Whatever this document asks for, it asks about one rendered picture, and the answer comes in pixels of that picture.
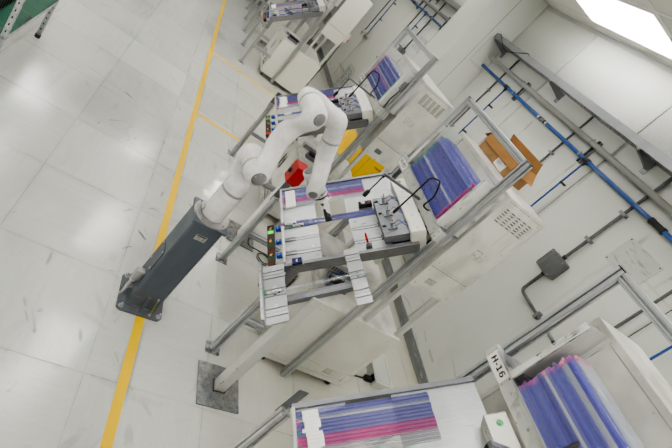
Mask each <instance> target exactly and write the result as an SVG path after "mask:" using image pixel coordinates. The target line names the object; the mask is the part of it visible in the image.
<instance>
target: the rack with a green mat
mask: <svg viewBox="0 0 672 448"><path fill-rule="evenodd" d="M58 2H59V0H16V1H14V2H12V3H11V4H9V5H7V6H5V7H4V8H2V9H0V51H1V49H2V47H3V45H4V43H5V41H6V39H8V38H9V37H11V36H12V35H13V34H15V33H16V32H18V31H19V30H21V29H22V28H23V27H25V26H26V25H28V24H29V23H31V22H32V21H33V20H35V19H36V18H38V17H39V16H41V15H42V14H43V13H45V12H46V11H47V13H46V15H45V17H44V19H43V20H42V22H41V24H40V26H39V28H38V30H37V32H36V33H35V35H34V36H35V37H36V38H38V39H40V37H41V34H42V32H43V30H44V28H45V27H46V25H47V23H48V21H49V19H50V17H51V15H52V13H53V11H54V9H55V8H56V6H57V4H58Z"/></svg>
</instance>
